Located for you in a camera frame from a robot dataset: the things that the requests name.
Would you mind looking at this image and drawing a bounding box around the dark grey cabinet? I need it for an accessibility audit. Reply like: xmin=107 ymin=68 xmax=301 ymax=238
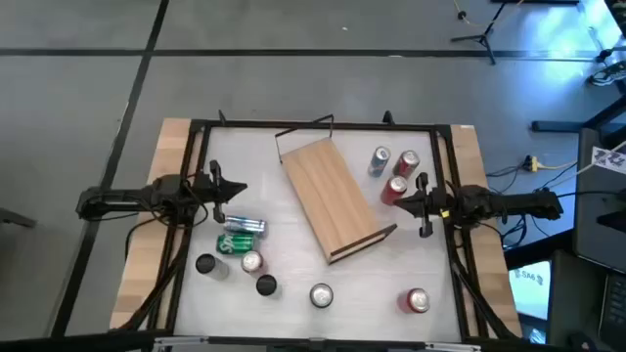
xmin=571 ymin=127 xmax=626 ymax=275

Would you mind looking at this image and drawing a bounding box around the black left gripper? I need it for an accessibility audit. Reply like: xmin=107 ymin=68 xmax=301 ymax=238
xmin=194 ymin=159 xmax=248 ymax=224

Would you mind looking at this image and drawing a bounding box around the grey furniture foot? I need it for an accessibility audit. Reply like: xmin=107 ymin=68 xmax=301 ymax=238
xmin=0 ymin=207 xmax=38 ymax=229

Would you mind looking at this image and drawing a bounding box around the black stand foot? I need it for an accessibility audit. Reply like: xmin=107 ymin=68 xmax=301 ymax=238
xmin=531 ymin=95 xmax=626 ymax=134

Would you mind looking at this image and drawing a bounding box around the red Star Wars cola can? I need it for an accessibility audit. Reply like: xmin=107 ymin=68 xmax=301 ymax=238
xmin=240 ymin=249 xmax=268 ymax=276

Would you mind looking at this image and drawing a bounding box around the green Sprite can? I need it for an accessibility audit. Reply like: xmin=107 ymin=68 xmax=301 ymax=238
xmin=215 ymin=232 xmax=256 ymax=256
xmin=308 ymin=282 xmax=335 ymax=310

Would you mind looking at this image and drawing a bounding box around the white printed sticker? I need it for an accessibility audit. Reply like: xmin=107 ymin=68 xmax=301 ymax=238
xmin=590 ymin=145 xmax=626 ymax=176

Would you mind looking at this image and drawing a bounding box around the blue silver Red Bull can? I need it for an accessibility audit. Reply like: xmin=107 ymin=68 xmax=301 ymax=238
xmin=223 ymin=215 xmax=268 ymax=239
xmin=367 ymin=145 xmax=392 ymax=178

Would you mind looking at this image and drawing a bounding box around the black metal table frame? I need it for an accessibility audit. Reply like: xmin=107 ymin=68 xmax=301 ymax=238
xmin=110 ymin=110 xmax=524 ymax=352

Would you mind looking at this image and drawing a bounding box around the grey aluminium bar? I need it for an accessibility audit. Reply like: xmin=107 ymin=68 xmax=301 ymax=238
xmin=154 ymin=335 xmax=483 ymax=352

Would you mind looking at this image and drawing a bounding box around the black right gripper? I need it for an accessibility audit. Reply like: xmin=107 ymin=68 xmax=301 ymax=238
xmin=392 ymin=171 xmax=452 ymax=240

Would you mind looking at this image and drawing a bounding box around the black white sneaker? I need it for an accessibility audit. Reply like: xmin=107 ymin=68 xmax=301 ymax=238
xmin=589 ymin=61 xmax=626 ymax=88

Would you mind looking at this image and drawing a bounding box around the yellow floor cable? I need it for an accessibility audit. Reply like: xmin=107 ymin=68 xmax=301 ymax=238
xmin=452 ymin=0 xmax=527 ymax=29

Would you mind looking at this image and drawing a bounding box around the black keyboard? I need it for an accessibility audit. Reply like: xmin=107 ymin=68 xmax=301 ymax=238
xmin=599 ymin=273 xmax=626 ymax=351

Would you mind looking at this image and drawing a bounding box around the black tripod stand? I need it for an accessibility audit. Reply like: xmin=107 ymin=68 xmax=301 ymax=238
xmin=449 ymin=0 xmax=524 ymax=66

